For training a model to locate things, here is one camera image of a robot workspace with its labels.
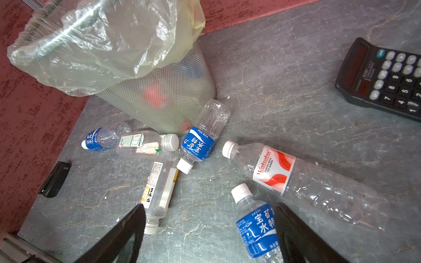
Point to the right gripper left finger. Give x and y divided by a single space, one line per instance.
122 243

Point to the aluminium front rail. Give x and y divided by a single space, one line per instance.
16 250

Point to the grey mesh waste bin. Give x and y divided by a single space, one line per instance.
167 99

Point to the black stapler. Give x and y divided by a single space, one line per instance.
55 180

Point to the blue label bottle far left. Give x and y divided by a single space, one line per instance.
105 138

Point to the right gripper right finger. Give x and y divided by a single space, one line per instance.
299 243

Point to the blue label bottle by bin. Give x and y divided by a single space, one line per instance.
201 137

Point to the orange label clear bottle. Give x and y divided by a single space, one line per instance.
159 189

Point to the black calculator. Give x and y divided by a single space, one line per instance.
383 79

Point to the Wahaha red white bottle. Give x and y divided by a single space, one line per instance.
307 185

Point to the clear plastic bin liner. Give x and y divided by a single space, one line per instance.
83 47

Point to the Pocari blue label bottle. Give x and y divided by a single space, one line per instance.
256 227

